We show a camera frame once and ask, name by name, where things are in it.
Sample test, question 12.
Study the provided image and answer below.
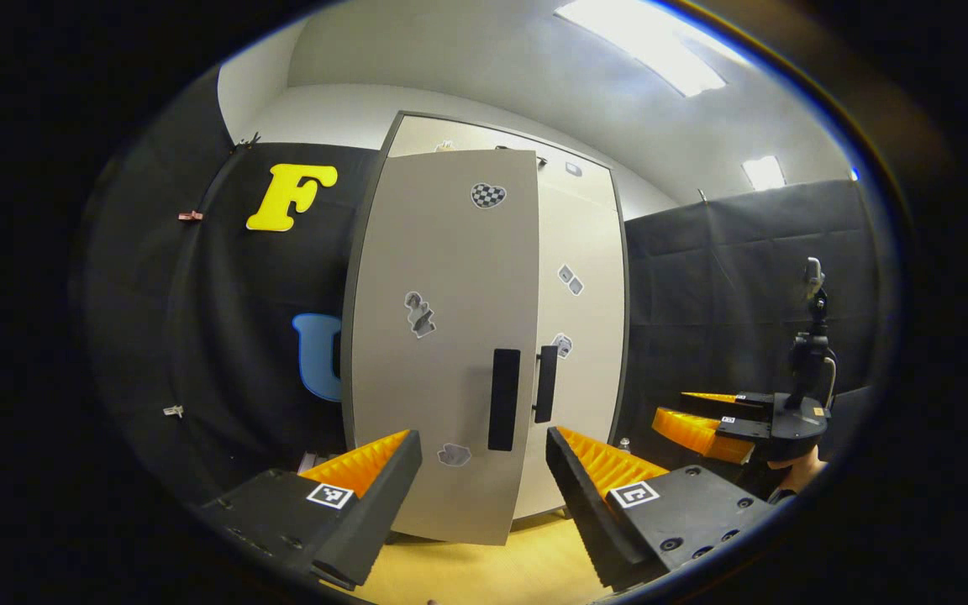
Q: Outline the white shoe cabinet door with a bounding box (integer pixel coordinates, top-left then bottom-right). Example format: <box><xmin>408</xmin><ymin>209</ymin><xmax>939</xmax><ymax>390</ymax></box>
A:
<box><xmin>351</xmin><ymin>150</ymin><xmax>540</xmax><ymax>547</ymax></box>
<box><xmin>513</xmin><ymin>181</ymin><xmax>626</xmax><ymax>520</ymax></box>

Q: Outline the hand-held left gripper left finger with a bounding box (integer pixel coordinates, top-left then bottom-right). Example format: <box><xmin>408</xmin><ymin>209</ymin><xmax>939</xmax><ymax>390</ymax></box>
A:
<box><xmin>198</xmin><ymin>430</ymin><xmax>424</xmax><ymax>591</ymax></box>

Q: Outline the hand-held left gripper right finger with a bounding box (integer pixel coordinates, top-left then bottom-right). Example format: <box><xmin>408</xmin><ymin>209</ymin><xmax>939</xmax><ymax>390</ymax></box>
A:
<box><xmin>544</xmin><ymin>426</ymin><xmax>775</xmax><ymax>593</ymax></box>

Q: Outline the long ceiling light panel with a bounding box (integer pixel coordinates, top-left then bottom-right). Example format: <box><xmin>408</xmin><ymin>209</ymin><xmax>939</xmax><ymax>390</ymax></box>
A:
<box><xmin>553</xmin><ymin>0</ymin><xmax>750</xmax><ymax>98</ymax></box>

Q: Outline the white shoe cabinet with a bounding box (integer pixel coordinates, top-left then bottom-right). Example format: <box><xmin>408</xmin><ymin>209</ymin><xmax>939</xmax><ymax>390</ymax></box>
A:
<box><xmin>339</xmin><ymin>109</ymin><xmax>629</xmax><ymax>526</ymax></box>

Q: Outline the small ceiling light panel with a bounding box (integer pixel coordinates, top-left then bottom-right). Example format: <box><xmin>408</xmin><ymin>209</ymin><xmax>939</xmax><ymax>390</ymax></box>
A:
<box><xmin>740</xmin><ymin>155</ymin><xmax>786</xmax><ymax>192</ymax></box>

